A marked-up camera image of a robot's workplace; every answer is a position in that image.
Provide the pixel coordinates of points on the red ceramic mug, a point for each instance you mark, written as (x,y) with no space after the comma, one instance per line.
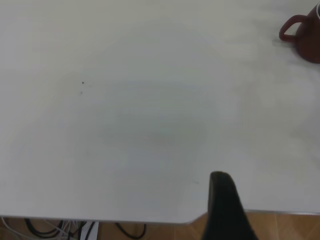
(310,40)

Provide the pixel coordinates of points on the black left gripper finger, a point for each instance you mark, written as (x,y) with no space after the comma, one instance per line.
(225,212)

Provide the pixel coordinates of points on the white power strip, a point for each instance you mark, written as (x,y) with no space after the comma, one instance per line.
(91,232)

